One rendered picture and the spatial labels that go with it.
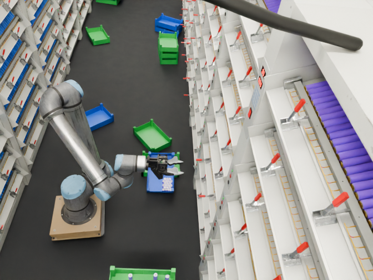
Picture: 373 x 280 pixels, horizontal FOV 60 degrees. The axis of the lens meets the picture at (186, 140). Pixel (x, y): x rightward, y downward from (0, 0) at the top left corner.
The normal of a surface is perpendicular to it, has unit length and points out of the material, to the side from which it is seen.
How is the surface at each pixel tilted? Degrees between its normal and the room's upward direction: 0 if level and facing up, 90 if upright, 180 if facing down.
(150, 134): 0
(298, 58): 90
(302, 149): 21
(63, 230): 5
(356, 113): 90
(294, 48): 90
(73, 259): 0
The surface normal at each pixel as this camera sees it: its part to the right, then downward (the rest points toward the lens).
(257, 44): -0.27, -0.66
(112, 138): 0.10, -0.69
